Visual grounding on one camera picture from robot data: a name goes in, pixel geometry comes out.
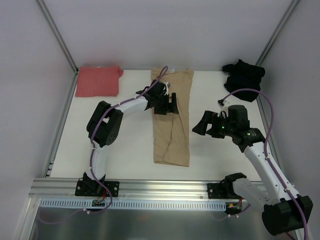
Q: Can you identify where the beige t shirt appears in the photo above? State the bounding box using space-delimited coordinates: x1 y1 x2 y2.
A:
152 69 194 167

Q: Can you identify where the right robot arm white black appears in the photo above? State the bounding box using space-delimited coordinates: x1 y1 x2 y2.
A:
192 105 313 240

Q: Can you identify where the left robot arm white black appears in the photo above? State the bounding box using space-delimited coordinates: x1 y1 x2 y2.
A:
82 80 179 196

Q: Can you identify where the black t shirt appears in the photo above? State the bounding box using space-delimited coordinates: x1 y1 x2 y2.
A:
222 59 266 93

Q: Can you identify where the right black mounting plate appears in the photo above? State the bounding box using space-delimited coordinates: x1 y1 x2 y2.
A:
206 183 227 199

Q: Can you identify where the black mounting plate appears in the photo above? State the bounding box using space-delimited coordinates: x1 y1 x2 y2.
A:
74 179 120 198
206 183 227 199

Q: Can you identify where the folded pink t shirt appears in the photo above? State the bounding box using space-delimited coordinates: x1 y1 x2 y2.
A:
75 65 124 98

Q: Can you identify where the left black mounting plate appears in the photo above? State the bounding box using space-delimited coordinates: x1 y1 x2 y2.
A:
74 179 120 198

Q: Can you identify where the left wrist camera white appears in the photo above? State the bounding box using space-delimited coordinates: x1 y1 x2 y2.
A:
162 81 171 95

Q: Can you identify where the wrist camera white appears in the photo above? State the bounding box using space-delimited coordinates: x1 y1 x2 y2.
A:
162 81 171 95
217 99 229 119

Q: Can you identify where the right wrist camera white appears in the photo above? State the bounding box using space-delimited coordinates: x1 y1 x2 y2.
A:
217 99 229 119

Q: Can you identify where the right aluminium frame post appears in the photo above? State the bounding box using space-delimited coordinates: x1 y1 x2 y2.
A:
255 0 301 67

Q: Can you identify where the aluminium frame post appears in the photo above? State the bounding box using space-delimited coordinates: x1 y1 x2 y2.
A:
36 0 80 75
255 0 301 67

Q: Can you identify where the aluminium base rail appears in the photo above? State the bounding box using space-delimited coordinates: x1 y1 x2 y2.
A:
28 176 297 203

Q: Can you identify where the left aluminium frame post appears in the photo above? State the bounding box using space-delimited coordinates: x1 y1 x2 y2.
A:
36 0 80 75

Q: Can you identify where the white slotted cable duct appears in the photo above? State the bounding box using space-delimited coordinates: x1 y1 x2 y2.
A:
39 198 227 212

